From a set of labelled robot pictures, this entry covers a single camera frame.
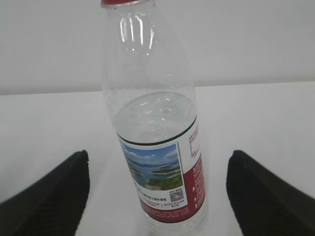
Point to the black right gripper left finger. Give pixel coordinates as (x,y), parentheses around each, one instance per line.
(52,206)

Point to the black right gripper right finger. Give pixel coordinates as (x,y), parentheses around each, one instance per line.
(263,203)

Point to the clear plastic water bottle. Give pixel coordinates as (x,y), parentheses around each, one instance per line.
(150,98)

